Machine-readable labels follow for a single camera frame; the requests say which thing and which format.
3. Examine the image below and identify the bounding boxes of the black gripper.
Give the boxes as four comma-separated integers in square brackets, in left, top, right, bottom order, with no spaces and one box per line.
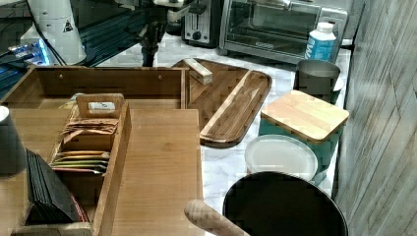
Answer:
[139,6,190,67]

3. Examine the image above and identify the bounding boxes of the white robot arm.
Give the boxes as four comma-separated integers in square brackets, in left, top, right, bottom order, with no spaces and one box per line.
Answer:
[25,0,194,67]

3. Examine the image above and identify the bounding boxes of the black silver toaster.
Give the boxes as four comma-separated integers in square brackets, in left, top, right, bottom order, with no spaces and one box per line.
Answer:
[181,0,224,48]

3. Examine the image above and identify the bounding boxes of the small light wooden block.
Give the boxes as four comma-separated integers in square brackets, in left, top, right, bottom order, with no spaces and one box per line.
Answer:
[183,58,212,85]

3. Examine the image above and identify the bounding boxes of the dark wooden cutting board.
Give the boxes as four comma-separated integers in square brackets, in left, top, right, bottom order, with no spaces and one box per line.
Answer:
[187,59,272,148]

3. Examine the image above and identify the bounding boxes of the stainless toaster oven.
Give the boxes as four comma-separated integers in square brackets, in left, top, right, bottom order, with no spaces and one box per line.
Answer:
[219,0,348,64]

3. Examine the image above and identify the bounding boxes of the brown tea packets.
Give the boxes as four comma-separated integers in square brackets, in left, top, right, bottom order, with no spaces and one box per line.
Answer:
[62,118,119,144]

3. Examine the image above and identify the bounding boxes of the wooden tea organizer box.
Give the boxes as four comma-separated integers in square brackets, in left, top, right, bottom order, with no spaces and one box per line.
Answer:
[11,93,131,236]

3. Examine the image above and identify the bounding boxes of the colourful tea packets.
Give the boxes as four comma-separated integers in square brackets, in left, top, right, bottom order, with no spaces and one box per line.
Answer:
[49,150,110,174]

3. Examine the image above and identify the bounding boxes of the white blue labelled bottle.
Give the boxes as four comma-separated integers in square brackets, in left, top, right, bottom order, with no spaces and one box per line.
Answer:
[304,22,336,61]

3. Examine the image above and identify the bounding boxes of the grey metal cup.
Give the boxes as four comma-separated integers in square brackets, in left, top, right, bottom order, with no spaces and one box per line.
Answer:
[293,59,340,101]

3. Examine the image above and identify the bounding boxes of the teal canister with wooden lid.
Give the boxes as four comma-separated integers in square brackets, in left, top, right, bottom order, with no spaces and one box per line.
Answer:
[259,89,349,184]

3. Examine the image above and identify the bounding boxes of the white plastic plate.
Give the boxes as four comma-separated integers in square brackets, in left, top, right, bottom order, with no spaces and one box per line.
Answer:
[244,135,318,181]

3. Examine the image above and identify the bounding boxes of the dark grey cup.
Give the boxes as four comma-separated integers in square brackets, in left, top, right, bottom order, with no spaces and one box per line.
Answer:
[0,106,27,177]

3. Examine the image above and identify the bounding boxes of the black frying pan wooden handle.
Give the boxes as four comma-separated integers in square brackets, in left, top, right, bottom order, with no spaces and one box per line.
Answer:
[184,172,348,236]

